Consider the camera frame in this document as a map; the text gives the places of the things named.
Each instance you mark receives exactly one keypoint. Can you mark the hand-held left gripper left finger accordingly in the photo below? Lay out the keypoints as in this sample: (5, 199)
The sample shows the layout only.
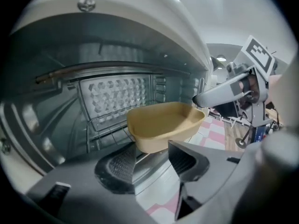
(93, 188)

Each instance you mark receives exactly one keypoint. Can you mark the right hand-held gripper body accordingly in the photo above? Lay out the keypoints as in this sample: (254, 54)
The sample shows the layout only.
(259, 55)

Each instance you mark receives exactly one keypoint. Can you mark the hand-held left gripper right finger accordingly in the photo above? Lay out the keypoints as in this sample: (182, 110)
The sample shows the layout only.
(205, 183)

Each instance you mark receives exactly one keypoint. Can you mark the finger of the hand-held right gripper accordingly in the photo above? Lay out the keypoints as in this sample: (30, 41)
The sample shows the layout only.
(217, 93)

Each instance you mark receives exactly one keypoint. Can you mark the yellow tray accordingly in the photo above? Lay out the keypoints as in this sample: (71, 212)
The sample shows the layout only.
(161, 122)

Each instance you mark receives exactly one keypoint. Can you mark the white microwave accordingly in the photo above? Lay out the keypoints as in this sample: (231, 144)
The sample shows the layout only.
(116, 10)

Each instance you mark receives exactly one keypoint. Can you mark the person's right hand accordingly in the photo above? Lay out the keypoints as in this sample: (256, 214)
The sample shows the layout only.
(251, 85)

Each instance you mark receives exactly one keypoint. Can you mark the pink white checkered tablecloth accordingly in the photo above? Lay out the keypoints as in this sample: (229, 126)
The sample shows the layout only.
(211, 132)

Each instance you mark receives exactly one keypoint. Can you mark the black wheeled stand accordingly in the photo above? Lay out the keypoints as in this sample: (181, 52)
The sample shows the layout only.
(241, 142)

